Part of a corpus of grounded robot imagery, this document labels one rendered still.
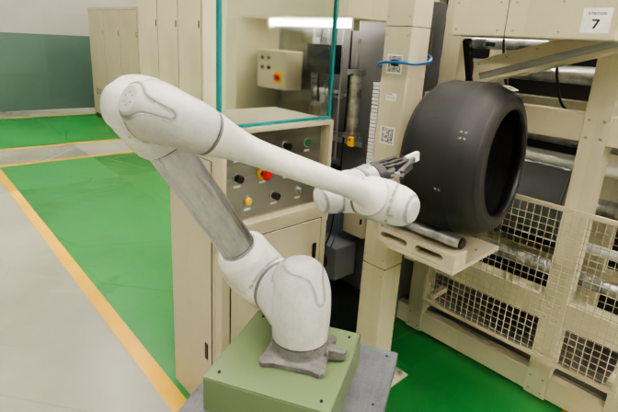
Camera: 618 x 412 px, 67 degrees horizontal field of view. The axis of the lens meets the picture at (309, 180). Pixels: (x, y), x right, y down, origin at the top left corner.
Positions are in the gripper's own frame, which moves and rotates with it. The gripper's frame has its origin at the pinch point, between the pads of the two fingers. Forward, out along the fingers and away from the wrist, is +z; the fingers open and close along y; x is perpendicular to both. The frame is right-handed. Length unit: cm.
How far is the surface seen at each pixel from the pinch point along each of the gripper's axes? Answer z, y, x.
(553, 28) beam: 63, -14, -34
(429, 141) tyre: 13.2, 2.3, -1.9
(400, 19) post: 38, 33, -39
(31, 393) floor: -110, 123, 108
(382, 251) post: 23, 30, 57
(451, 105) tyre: 23.1, 0.5, -12.6
